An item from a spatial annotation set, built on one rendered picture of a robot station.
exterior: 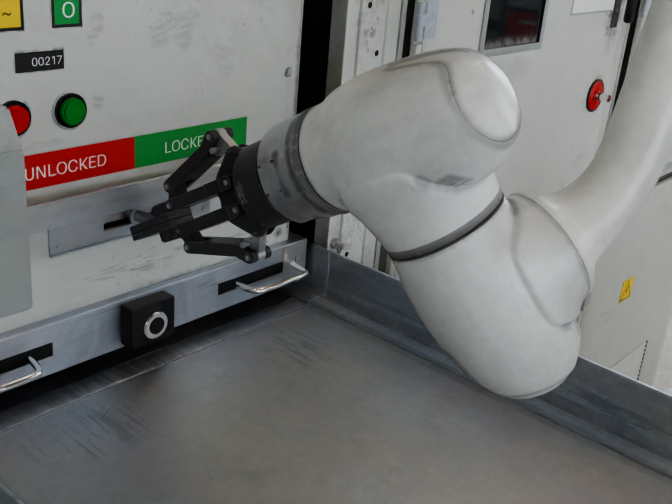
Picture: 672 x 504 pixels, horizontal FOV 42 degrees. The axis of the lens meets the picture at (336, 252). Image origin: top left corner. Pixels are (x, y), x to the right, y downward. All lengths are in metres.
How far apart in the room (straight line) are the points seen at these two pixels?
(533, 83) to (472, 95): 0.86
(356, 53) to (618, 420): 0.53
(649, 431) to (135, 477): 0.52
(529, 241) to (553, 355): 0.09
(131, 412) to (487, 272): 0.44
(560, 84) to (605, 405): 0.69
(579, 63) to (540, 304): 0.95
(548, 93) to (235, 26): 0.66
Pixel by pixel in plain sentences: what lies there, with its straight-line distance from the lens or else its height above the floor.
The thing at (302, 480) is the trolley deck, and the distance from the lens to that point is 0.85.
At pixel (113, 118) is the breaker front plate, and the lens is 0.93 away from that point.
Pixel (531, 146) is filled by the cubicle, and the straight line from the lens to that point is 1.50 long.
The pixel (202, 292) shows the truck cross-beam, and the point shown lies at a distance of 1.07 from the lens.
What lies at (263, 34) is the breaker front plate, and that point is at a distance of 1.04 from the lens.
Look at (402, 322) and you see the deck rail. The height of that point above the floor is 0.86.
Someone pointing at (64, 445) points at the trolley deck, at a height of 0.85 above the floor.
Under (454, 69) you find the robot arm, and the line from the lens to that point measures 0.61.
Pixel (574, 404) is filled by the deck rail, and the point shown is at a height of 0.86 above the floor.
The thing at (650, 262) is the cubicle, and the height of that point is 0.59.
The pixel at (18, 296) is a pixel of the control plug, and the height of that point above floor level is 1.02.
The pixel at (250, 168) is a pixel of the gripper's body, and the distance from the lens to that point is 0.74.
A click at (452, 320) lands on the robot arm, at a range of 0.67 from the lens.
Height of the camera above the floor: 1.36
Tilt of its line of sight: 23 degrees down
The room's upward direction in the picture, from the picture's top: 5 degrees clockwise
